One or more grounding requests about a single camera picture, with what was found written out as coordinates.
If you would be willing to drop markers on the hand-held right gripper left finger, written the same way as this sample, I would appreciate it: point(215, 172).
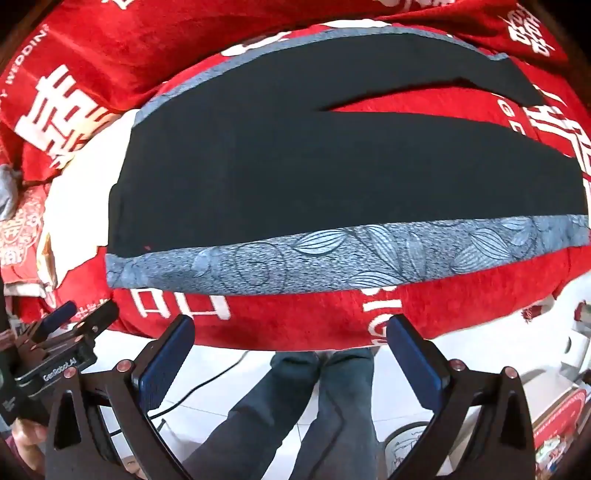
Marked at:
point(164, 369)

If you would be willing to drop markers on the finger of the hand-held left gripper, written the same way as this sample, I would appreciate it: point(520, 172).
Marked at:
point(94, 316)
point(57, 317)

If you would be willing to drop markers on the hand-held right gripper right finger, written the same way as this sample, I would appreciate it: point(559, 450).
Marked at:
point(418, 369)

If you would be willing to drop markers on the black pants with grey trim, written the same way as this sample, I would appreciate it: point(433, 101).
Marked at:
point(300, 180)

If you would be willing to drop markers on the person's left hand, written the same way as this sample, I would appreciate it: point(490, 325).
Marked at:
point(28, 445)

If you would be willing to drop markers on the white round container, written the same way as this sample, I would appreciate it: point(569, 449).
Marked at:
point(406, 445)

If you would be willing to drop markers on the red patterned pillow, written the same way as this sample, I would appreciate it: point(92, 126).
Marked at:
point(18, 242)

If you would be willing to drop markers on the person's legs in jeans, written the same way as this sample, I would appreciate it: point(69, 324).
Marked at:
point(318, 406)

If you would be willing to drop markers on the white cloth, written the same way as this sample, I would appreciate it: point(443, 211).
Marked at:
point(76, 203)

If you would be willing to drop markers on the grey cloth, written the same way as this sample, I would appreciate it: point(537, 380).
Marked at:
point(8, 191)

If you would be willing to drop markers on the red cardboard box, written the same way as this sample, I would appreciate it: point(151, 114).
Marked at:
point(556, 429)

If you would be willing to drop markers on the white furniture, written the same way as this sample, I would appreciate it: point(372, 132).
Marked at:
point(575, 350)

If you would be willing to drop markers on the red printed blanket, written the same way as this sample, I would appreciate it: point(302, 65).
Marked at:
point(115, 55)

